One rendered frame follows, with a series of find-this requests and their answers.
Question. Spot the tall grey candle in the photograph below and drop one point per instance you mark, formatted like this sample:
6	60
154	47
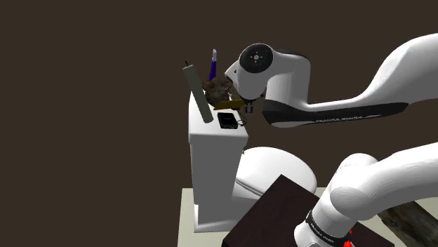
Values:
199	95

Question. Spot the white toilet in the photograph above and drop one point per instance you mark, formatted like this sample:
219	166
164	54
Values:
214	164

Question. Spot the brown rough log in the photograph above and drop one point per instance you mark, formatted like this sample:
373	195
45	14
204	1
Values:
407	219

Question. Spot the flat yellow box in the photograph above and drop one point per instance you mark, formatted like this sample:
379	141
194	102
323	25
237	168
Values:
228	104

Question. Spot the dark maroon robot stand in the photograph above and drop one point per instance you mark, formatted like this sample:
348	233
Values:
273	212

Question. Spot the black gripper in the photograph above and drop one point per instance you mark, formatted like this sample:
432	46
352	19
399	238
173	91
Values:
255	98

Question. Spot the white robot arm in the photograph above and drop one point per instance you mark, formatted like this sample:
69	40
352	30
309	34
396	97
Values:
291	78

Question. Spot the brown rough rock figure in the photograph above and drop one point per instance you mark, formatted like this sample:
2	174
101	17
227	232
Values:
216	89

